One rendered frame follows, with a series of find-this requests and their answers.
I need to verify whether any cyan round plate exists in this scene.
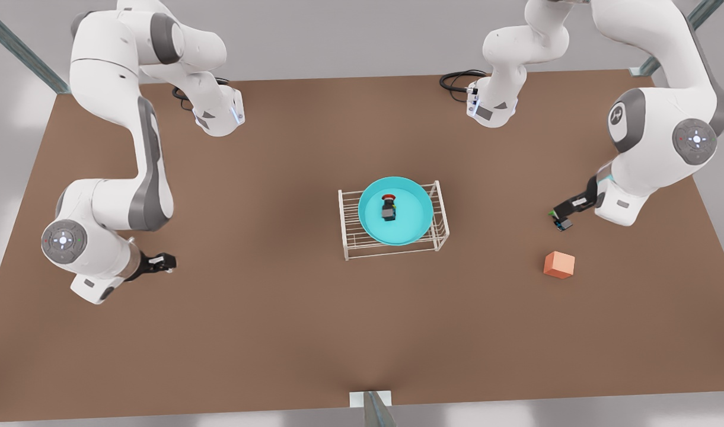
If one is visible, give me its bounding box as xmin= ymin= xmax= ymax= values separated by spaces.
xmin=358 ymin=176 xmax=435 ymax=246

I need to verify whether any orange cube block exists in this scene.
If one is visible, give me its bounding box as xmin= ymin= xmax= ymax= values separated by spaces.
xmin=543 ymin=250 xmax=576 ymax=280

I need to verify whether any white wire shelf rack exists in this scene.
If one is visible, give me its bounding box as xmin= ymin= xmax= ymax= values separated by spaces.
xmin=338 ymin=180 xmax=450 ymax=262

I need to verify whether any black cable loop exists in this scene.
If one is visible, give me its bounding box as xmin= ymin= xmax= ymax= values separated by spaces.
xmin=172 ymin=77 xmax=231 ymax=112
xmin=439 ymin=69 xmax=488 ymax=103

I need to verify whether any silver frame post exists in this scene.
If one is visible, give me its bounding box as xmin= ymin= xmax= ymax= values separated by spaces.
xmin=349 ymin=390 xmax=398 ymax=427
xmin=630 ymin=0 xmax=724 ymax=78
xmin=0 ymin=5 xmax=71 ymax=95

